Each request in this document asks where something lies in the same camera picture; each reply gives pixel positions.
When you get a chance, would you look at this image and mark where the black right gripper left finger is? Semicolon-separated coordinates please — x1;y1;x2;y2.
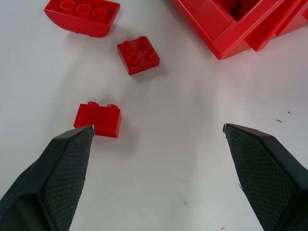
0;124;96;231

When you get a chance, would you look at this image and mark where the red four-stud building brick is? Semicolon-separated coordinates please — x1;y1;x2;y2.
116;36;161;76
73;101;123;139

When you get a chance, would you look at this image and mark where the red curved building brick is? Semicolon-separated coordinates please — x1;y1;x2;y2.
43;0;121;39

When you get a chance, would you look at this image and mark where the red plastic bin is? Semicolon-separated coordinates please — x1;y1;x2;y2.
169;0;308;61

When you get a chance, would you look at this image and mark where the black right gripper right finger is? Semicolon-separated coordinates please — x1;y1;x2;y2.
222;123;308;231

